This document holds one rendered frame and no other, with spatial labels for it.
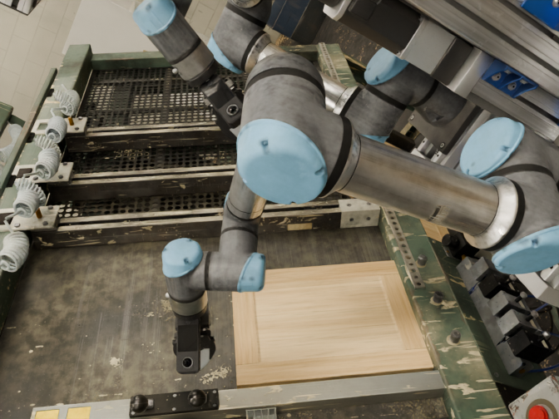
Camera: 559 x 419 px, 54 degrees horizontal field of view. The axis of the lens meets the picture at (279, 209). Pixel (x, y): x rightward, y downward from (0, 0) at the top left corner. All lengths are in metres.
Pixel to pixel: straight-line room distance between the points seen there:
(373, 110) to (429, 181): 0.62
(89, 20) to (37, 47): 1.69
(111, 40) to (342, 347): 4.09
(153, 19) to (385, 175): 0.51
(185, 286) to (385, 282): 0.73
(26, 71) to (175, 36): 5.80
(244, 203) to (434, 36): 0.47
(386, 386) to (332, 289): 0.34
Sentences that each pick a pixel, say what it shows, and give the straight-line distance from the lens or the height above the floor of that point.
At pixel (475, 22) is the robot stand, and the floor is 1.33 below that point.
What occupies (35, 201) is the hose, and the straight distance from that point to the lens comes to 1.70.
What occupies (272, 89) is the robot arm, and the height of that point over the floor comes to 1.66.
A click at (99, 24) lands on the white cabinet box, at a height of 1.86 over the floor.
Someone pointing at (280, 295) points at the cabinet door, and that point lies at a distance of 1.55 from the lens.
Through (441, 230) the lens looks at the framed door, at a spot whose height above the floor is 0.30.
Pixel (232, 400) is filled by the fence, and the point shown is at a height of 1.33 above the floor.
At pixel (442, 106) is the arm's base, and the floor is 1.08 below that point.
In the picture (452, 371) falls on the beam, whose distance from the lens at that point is 1.42.
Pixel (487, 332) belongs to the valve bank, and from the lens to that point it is 1.56.
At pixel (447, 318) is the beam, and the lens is 1.52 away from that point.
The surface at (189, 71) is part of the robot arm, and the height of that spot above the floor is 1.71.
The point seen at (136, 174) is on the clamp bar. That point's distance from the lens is 1.94.
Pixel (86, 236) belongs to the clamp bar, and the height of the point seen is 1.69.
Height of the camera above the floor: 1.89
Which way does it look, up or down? 24 degrees down
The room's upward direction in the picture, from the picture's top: 69 degrees counter-clockwise
